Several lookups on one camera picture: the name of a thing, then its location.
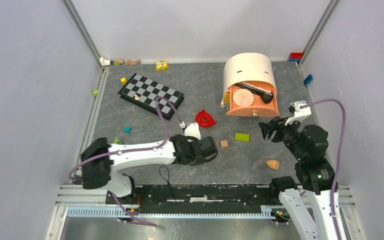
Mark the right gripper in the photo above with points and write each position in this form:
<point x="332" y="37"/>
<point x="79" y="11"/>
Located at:
<point x="281" y="123"/>

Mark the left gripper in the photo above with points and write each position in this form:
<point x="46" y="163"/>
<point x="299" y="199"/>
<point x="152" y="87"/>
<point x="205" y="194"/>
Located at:
<point x="199" y="160"/>

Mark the red plastic arch toy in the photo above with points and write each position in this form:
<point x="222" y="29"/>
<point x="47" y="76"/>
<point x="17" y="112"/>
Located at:
<point x="204" y="119"/>

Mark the black makeup brush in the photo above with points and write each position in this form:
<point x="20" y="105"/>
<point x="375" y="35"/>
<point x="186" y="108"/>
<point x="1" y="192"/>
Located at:
<point x="265" y="96"/>

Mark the orange makeup sponge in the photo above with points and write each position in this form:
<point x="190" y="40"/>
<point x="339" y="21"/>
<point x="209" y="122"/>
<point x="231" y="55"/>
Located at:
<point x="273" y="164"/>

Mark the round pink powder compact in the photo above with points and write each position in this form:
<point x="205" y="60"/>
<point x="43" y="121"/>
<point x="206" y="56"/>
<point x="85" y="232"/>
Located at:
<point x="243" y="98"/>

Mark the round drawer organizer box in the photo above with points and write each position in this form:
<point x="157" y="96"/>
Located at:
<point x="254" y="68"/>

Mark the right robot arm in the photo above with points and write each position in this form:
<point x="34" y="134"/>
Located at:
<point x="314" y="172"/>

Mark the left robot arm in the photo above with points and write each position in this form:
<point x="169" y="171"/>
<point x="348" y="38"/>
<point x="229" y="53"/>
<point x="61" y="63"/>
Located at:
<point x="102" y="162"/>

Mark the green lego brick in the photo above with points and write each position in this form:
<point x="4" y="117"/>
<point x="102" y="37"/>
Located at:
<point x="242" y="137"/>

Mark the small wooden cube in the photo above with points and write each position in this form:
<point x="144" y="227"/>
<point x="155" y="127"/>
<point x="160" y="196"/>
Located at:
<point x="224" y="144"/>

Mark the teal cube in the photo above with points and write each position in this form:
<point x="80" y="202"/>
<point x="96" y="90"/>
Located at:
<point x="127" y="129"/>

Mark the green toy car block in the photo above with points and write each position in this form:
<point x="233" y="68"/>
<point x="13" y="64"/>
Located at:
<point x="116" y="140"/>

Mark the black white chessboard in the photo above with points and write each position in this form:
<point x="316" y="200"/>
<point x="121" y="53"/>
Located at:
<point x="151" y="93"/>

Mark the red blue blocks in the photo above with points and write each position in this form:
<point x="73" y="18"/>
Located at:
<point x="295" y="56"/>

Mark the yellow toy block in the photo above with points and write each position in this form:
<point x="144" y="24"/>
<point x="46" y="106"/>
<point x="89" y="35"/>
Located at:
<point x="161" y="65"/>

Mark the yellow cube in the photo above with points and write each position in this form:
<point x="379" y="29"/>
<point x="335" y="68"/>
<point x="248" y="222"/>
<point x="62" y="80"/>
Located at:
<point x="123" y="80"/>

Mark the wooden arch block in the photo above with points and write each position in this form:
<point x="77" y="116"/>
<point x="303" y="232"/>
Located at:
<point x="133" y="62"/>

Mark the small wooden block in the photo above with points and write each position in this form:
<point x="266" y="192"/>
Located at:
<point x="121" y="61"/>

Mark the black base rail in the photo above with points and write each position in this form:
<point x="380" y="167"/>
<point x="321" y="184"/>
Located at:
<point x="198" y="199"/>

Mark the blue block by wall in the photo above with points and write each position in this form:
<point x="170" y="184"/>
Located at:
<point x="307" y="80"/>

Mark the white corner bracket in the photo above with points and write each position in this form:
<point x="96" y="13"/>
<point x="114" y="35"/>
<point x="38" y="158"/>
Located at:
<point x="105" y="62"/>

